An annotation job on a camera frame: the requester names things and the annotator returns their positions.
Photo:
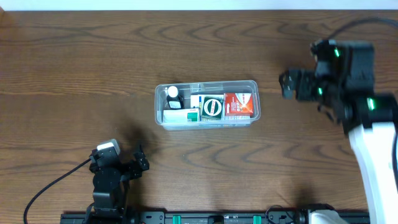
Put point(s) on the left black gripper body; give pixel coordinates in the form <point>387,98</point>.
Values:
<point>131,168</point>

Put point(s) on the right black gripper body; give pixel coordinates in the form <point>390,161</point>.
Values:
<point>298,86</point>

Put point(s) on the red orange medicine box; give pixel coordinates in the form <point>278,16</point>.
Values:
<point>238,104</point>

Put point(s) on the white Panadol box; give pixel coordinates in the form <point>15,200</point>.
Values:
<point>181,116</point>

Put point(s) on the dark bottle white cap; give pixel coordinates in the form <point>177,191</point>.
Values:
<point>174,100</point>

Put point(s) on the clear plastic container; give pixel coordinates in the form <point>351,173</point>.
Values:
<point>186,90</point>

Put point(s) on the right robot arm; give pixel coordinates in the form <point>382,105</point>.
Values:
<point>372,134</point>

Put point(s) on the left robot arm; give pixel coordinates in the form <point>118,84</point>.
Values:
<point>111,182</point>

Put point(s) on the black mounting rail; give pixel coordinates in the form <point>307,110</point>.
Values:
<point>273,216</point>

